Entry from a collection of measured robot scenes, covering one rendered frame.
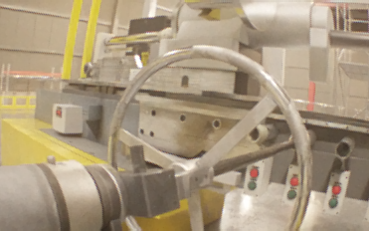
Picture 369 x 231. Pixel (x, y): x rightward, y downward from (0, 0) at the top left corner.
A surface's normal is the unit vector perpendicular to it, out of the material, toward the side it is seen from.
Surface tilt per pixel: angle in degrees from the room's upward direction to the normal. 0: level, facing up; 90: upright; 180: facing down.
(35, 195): 50
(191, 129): 90
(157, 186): 73
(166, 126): 90
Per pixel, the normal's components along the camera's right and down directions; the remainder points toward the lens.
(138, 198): -0.62, 0.01
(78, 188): 0.65, -0.57
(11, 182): 0.47, -0.80
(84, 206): 0.77, -0.18
